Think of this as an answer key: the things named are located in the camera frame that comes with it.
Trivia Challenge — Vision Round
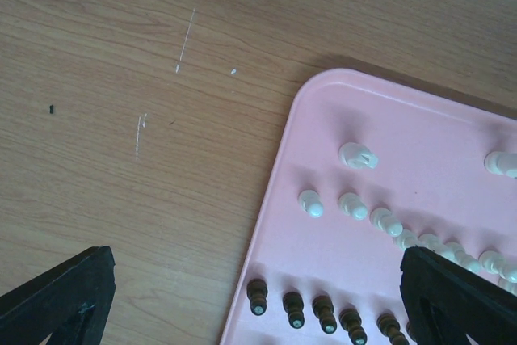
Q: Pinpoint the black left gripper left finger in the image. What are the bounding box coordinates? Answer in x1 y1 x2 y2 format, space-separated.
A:
1 246 116 344

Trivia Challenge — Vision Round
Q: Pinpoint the pink plastic tray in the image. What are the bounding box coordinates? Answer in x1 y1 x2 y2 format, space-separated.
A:
221 69 516 344

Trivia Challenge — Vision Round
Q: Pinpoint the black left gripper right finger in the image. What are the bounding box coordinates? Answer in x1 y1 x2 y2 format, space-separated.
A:
400 246 516 344

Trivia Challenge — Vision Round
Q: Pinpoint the light wooden pawn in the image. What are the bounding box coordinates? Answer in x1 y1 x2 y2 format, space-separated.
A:
369 208 403 238
298 190 324 218
338 192 368 220

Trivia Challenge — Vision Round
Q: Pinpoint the dark wooden pawn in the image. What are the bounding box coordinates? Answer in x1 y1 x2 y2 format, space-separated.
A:
376 313 410 345
283 292 305 329
246 278 268 316
312 295 337 334
338 308 368 345

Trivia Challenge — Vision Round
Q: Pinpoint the light wooden knight piece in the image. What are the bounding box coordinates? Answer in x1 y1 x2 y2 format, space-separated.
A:
338 142 379 170

